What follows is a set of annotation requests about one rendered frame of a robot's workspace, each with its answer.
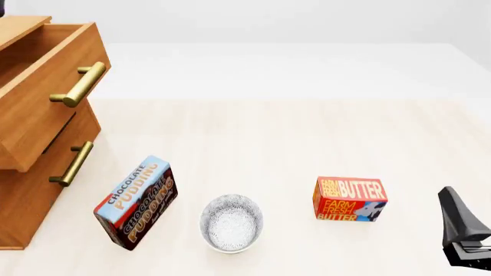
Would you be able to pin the wooden cabinet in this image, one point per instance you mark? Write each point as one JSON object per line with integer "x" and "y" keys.
{"x": 15, "y": 212}

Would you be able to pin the chocolate pudding box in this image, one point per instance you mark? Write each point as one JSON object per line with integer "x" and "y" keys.
{"x": 142, "y": 207}

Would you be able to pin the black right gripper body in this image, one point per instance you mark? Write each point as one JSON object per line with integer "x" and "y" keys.
{"x": 470, "y": 253}

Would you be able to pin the open wooden drawer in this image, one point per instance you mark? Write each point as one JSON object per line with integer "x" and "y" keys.
{"x": 34, "y": 115}

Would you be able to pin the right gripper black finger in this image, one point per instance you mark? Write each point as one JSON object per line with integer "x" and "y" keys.
{"x": 456, "y": 218}

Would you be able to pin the closed wooden drawer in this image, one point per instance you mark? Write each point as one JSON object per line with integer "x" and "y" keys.
{"x": 57, "y": 175}

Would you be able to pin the patterned grey bowl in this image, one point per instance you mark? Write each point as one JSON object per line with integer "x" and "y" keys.
{"x": 231, "y": 224}

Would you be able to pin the red butter box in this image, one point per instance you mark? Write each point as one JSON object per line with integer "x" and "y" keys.
{"x": 347, "y": 202}

